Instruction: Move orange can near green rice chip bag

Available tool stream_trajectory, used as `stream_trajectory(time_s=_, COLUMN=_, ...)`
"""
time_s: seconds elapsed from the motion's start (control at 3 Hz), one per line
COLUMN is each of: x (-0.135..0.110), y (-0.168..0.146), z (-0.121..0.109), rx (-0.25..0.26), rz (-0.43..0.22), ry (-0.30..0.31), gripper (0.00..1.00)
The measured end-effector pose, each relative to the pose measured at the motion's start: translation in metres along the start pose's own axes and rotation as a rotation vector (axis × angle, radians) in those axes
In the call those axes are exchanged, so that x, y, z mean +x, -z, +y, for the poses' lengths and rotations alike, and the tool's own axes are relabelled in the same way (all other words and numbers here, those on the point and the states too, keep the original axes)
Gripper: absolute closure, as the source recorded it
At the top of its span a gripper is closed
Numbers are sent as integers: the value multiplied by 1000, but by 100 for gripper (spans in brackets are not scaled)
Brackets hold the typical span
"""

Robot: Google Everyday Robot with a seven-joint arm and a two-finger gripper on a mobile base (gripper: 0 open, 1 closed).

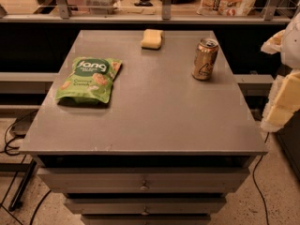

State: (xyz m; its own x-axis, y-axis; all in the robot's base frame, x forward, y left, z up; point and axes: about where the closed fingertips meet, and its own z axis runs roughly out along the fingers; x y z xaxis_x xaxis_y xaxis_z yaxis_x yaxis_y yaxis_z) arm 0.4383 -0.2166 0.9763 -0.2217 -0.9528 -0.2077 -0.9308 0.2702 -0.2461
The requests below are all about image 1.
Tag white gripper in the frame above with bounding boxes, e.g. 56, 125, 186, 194
261, 13, 300, 132

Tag orange soda can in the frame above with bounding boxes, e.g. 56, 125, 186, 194
192, 37, 218, 81

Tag green rice chip bag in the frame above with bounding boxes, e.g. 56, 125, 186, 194
55, 57, 122, 104

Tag yellow sponge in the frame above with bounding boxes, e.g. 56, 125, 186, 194
141, 29, 163, 50

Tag grey drawer cabinet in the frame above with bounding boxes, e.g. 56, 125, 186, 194
19, 29, 269, 225

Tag top drawer with knob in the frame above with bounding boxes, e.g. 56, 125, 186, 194
37, 168, 249, 193

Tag drawer with knob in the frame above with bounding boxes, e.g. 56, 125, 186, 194
65, 198, 226, 216
37, 168, 249, 193

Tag bottom drawer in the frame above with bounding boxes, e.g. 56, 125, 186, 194
82, 216, 210, 225

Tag middle drawer with knob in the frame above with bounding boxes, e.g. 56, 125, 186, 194
65, 198, 226, 216

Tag metal shelf rail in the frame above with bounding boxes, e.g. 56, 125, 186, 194
0, 0, 299, 24

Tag black cable on right floor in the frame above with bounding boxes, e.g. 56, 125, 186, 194
251, 131, 271, 225

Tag black cables on left floor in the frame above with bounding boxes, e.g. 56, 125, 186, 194
0, 110, 53, 225

